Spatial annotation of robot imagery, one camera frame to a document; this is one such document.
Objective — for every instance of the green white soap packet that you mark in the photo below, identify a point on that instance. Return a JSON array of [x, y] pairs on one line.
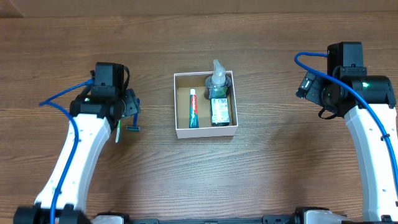
[[220, 112]]

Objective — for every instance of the green white toothbrush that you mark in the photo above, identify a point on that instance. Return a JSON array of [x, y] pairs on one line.
[[118, 132]]

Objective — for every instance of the clear soap pump bottle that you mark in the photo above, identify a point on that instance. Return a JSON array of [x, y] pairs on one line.
[[217, 84]]

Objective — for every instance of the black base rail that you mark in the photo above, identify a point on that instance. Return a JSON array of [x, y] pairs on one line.
[[211, 221]]

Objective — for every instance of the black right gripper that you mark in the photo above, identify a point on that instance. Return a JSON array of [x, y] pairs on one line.
[[313, 90]]

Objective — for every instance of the red green toothpaste tube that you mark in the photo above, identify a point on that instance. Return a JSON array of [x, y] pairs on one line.
[[193, 122]]

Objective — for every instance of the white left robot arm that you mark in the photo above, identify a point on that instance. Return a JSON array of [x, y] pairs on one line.
[[93, 115]]

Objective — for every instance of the blue disposable razor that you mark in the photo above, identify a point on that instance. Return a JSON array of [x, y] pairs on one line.
[[134, 124]]

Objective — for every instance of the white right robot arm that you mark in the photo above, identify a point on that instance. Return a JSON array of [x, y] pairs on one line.
[[368, 106]]

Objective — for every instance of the white cardboard box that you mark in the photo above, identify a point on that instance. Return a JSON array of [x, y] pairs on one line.
[[183, 83]]

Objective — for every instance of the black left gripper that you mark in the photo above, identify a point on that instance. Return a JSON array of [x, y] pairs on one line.
[[130, 103]]

